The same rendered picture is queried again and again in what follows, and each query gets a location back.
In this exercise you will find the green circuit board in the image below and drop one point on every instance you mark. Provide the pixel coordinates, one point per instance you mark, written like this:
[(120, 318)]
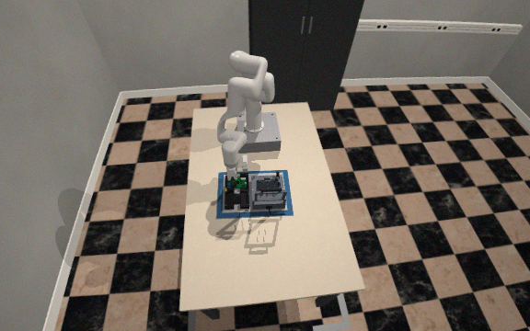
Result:
[(241, 182)]

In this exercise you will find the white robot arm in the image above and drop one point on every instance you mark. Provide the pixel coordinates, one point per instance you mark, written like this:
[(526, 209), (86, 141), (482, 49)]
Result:
[(243, 93)]

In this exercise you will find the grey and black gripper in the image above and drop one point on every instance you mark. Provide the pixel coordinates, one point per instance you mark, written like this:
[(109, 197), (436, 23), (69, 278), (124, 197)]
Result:
[(231, 175)]

